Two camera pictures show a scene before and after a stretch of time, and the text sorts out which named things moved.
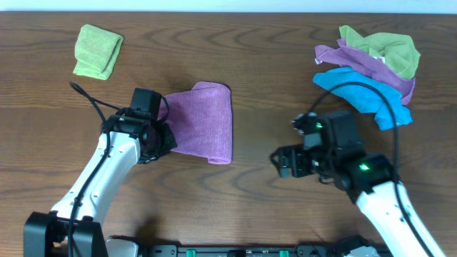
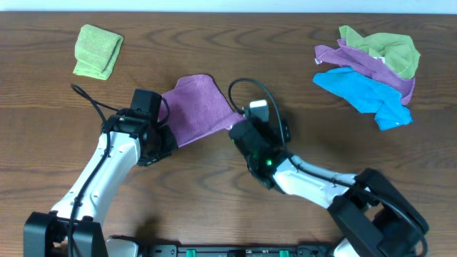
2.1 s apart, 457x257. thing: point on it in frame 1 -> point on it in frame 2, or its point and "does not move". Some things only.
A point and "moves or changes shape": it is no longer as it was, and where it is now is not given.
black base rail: (301, 250) does not move
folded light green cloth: (96, 51) does not move
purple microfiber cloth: (201, 120) moves or changes shape
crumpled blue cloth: (365, 100) does not move
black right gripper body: (307, 163) -> (273, 138)
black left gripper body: (168, 139) does not move
